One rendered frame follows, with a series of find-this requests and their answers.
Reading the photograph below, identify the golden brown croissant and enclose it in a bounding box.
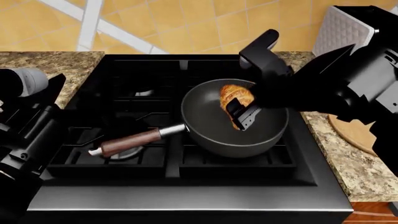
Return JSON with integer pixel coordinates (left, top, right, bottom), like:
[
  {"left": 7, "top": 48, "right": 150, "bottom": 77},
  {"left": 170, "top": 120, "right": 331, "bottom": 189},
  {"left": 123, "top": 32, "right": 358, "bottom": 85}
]
[{"left": 219, "top": 84, "right": 257, "bottom": 131}]

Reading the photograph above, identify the black cast iron grate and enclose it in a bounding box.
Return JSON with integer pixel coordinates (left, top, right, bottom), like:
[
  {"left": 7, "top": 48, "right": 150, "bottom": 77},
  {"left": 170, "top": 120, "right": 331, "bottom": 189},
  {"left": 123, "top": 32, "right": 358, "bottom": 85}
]
[
  {"left": 46, "top": 59, "right": 189, "bottom": 176},
  {"left": 178, "top": 59, "right": 297, "bottom": 176}
]

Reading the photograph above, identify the black gas cooktop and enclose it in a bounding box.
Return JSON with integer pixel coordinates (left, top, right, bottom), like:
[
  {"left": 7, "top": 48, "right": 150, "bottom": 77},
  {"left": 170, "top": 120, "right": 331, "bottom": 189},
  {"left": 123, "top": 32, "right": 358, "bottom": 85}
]
[{"left": 26, "top": 54, "right": 356, "bottom": 224}]

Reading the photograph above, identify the round wooden cutting board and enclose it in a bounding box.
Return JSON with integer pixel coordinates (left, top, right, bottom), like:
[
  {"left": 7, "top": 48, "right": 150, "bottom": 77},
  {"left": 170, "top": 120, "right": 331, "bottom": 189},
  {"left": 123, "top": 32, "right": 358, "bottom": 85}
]
[{"left": 327, "top": 112, "right": 379, "bottom": 157}]

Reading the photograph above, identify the brown wooden cabinet front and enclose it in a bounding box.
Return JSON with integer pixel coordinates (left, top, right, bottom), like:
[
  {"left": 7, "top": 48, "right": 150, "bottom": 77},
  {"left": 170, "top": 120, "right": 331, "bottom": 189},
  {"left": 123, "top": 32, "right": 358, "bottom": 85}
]
[{"left": 350, "top": 200, "right": 398, "bottom": 224}]

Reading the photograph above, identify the dark pan with wooden handle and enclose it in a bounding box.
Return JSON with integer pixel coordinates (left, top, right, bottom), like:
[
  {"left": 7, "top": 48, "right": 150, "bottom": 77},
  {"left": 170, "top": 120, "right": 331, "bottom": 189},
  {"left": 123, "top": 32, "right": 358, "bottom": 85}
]
[{"left": 88, "top": 78, "right": 290, "bottom": 159}]

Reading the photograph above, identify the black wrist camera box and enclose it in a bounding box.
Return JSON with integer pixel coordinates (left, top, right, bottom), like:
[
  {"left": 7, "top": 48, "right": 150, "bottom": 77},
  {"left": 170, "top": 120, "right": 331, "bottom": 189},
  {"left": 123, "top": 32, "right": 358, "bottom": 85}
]
[{"left": 238, "top": 28, "right": 280, "bottom": 69}]

